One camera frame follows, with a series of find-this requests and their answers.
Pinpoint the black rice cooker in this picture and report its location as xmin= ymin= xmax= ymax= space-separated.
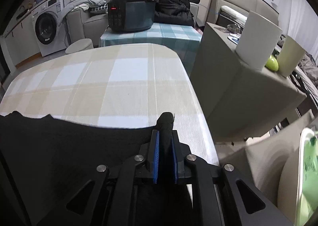
xmin=107 ymin=0 xmax=157 ymax=33

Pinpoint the grey sofa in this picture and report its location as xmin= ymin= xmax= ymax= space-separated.
xmin=65 ymin=0 xmax=200 ymax=48

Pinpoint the grey fabric storage box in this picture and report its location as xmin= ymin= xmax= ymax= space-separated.
xmin=190 ymin=22 xmax=306 ymax=143

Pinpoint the round white stool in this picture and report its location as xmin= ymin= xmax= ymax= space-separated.
xmin=65 ymin=38 xmax=94 ymax=54

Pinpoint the black jacket pile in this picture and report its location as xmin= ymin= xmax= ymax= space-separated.
xmin=154 ymin=0 xmax=201 ymax=27

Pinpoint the black knit garment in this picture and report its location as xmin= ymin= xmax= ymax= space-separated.
xmin=0 ymin=111 xmax=176 ymax=226

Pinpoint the beige upholstered headboard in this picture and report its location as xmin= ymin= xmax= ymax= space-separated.
xmin=206 ymin=0 xmax=279 ymax=25

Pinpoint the white washing machine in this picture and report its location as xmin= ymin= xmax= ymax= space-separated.
xmin=31 ymin=0 xmax=69 ymax=56

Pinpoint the grey cloth on sofa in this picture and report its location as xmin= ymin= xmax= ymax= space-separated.
xmin=57 ymin=0 xmax=107 ymax=26

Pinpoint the teal plaid tablecloth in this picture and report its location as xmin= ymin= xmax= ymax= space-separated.
xmin=99 ymin=23 xmax=202 ymax=75

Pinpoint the white plastic basket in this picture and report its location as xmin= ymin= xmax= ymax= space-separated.
xmin=276 ymin=126 xmax=316 ymax=226

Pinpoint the green apple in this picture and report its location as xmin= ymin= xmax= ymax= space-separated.
xmin=265 ymin=55 xmax=279 ymax=72

